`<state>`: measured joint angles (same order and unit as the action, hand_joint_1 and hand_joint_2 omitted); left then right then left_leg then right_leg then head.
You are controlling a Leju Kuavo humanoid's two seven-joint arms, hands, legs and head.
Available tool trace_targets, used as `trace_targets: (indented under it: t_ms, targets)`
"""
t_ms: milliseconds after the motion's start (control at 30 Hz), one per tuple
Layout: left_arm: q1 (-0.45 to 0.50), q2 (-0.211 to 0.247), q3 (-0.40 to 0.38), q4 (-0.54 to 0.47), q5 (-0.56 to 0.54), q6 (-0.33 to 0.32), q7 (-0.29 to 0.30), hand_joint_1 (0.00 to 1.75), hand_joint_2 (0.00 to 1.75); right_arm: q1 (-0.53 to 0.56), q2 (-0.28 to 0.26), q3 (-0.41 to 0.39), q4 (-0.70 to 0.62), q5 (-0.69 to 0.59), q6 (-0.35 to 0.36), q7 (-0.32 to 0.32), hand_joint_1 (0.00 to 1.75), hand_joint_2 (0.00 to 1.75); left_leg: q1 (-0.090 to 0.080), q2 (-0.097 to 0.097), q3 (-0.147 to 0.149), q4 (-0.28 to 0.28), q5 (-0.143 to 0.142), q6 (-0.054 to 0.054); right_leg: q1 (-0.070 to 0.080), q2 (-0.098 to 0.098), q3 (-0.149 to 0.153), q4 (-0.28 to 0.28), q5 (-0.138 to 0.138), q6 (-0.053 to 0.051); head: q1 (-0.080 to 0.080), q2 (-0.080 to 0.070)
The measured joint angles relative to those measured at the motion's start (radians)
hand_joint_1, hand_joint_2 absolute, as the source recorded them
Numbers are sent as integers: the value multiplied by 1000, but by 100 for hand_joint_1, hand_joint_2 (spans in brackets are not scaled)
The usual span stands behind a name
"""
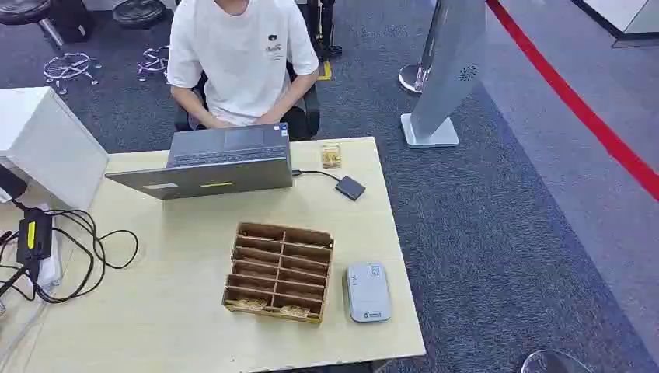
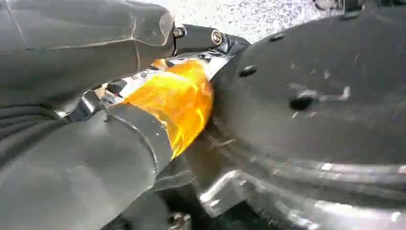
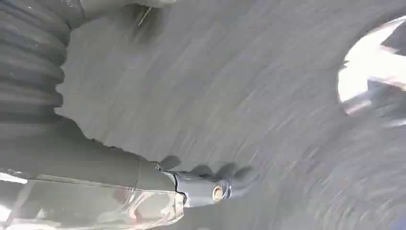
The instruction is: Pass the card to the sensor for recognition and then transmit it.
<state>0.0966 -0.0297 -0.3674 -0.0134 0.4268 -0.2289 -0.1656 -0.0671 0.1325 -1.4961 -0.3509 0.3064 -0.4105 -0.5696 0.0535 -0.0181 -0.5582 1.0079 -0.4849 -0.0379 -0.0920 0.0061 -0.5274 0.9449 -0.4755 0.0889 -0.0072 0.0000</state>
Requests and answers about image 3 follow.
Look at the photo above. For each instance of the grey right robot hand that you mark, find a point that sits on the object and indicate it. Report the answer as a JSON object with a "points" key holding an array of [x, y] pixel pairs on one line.
{"points": [[79, 177]]}

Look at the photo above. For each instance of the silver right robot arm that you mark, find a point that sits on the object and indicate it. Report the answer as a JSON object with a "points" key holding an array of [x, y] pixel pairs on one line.
{"points": [[28, 60]]}

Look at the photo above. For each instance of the chrome round base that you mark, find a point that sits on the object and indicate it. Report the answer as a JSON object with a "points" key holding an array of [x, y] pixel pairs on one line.
{"points": [[364, 70]]}

